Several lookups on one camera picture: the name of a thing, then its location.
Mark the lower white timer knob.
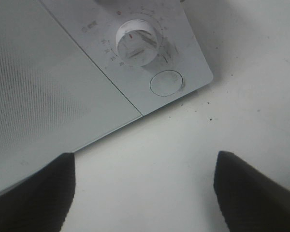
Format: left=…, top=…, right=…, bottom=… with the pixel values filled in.
left=116, top=19, right=160, bottom=67

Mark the round door release button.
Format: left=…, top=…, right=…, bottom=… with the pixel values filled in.
left=150, top=70, right=183, bottom=97

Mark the white microwave oven body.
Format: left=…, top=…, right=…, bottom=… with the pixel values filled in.
left=0, top=0, right=214, bottom=198

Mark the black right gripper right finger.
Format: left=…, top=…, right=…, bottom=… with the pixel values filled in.
left=214, top=151, right=290, bottom=232

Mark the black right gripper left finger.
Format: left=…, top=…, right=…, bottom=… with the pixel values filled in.
left=0, top=153, right=76, bottom=232

